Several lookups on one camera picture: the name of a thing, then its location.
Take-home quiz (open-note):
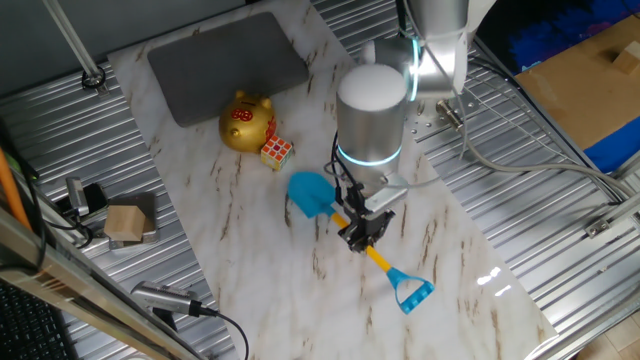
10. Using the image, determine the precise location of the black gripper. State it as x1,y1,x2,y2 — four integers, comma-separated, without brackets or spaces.
342,208,397,255

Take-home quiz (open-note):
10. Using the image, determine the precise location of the blue yellow toy shovel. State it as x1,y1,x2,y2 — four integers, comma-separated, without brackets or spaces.
287,171,436,316

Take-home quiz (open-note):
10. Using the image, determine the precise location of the green white rubik's cube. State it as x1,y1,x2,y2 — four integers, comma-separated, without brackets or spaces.
259,134,295,172

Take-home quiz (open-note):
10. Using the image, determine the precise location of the golden piggy bank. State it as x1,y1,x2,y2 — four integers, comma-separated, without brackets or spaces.
218,89,278,154

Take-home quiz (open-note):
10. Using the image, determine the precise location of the white marble pattern board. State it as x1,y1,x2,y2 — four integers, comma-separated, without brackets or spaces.
107,0,559,360

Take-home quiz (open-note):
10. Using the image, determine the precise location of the grey fabric laptop sleeve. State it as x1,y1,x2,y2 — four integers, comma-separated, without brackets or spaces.
146,11,310,128

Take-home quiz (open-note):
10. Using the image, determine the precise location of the light wooden cube block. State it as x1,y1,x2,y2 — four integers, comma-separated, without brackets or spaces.
103,204,147,243

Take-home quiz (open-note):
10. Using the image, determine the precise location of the brown cardboard box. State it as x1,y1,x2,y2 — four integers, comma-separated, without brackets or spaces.
514,13,640,151

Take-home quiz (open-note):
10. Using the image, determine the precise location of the blue plastic sheet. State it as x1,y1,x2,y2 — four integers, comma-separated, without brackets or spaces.
583,128,640,174

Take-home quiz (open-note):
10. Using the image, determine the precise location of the small wooden block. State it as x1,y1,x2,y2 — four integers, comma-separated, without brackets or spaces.
612,40,640,76

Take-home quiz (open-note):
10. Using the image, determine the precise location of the slanted aluminium pole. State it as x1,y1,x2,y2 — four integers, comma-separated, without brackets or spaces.
42,0,109,96

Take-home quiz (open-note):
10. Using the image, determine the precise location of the black keyboard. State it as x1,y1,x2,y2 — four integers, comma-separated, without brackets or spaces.
0,279,79,360

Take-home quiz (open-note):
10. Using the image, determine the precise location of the orange pole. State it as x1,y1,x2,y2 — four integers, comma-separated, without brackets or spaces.
0,147,34,231

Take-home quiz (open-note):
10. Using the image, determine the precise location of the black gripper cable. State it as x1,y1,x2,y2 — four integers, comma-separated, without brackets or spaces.
330,130,361,206

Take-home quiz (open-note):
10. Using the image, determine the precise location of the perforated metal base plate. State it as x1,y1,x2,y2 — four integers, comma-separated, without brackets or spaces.
402,84,481,144

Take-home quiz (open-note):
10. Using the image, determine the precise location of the thick grey base cable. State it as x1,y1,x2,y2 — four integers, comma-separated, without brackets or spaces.
435,98,636,201

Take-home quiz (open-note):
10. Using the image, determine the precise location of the black camera cable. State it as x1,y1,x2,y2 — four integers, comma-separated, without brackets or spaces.
199,305,250,360

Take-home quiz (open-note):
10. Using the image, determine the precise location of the silver ridged camera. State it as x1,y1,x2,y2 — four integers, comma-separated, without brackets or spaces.
130,280,203,317

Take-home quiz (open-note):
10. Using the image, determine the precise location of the small metal corner bracket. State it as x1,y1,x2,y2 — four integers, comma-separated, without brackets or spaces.
583,217,614,239

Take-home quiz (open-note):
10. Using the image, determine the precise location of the small silver camera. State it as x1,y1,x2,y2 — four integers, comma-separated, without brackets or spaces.
65,176,90,217

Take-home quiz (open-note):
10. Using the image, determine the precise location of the aluminium frame bar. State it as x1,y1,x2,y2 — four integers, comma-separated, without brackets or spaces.
0,207,201,360

